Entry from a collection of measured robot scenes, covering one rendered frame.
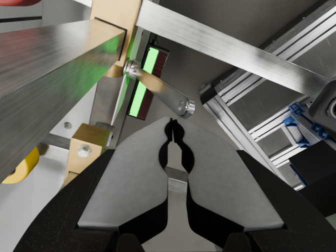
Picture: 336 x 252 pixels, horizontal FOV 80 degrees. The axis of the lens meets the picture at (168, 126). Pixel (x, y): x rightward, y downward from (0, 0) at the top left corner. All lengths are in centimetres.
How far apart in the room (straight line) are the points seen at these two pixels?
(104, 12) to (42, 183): 69
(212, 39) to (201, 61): 90
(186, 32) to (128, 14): 7
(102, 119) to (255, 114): 81
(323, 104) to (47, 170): 75
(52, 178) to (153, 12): 67
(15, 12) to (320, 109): 49
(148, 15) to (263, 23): 100
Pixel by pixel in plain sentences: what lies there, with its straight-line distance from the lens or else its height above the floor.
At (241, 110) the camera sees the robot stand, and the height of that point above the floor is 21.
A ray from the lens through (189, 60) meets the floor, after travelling 116.
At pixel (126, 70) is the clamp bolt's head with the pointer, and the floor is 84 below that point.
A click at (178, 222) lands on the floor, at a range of 201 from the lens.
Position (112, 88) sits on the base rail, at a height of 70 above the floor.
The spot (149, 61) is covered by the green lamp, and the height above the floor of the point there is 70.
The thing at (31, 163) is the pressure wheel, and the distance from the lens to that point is 37.
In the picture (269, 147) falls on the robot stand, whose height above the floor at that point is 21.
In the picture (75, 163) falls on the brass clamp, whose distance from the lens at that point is 38.
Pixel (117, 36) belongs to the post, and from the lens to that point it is 22.
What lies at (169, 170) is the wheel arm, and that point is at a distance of 40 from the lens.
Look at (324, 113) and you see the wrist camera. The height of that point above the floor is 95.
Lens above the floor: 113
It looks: 60 degrees down
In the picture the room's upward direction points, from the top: 180 degrees clockwise
